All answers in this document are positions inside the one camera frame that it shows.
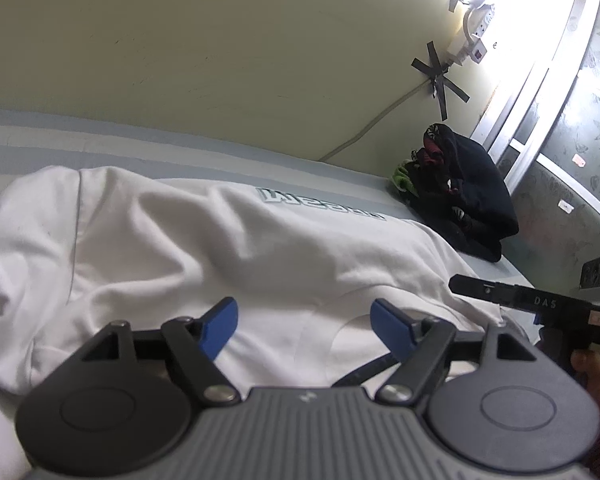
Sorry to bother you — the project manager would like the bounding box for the pile of dark clothes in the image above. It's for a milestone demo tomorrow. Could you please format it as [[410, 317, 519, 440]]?
[[402, 123, 520, 264]]

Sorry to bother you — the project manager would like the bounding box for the person's right hand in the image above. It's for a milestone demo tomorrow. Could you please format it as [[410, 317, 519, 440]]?
[[569, 347, 600, 407]]

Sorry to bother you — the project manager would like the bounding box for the white power strip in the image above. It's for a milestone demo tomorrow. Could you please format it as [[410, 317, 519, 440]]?
[[461, 2, 497, 41]]

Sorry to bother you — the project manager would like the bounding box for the white plug adapter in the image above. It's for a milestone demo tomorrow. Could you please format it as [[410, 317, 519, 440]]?
[[446, 36, 489, 67]]

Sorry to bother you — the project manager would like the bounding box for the white sweatshirt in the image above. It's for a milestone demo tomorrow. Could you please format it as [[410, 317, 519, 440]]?
[[0, 164, 518, 396]]

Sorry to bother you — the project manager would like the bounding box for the white cable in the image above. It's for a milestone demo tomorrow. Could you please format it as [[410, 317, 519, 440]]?
[[319, 10, 481, 162]]

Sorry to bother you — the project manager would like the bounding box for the black tape cross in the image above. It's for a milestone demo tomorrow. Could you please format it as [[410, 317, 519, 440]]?
[[411, 40, 471, 122]]

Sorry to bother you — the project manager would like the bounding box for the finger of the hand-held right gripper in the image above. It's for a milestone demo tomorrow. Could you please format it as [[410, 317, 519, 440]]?
[[449, 273, 518, 311]]

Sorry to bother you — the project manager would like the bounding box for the white window frame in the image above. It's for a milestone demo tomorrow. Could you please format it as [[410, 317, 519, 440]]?
[[469, 0, 600, 241]]

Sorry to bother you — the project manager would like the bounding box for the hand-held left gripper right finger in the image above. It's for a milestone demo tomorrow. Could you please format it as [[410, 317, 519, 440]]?
[[370, 298, 538, 406]]

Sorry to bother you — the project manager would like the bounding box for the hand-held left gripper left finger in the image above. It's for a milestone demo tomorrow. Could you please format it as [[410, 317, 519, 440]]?
[[80, 297, 242, 407]]

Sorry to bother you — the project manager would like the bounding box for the green cloth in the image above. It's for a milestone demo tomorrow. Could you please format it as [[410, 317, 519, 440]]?
[[390, 159, 423, 203]]

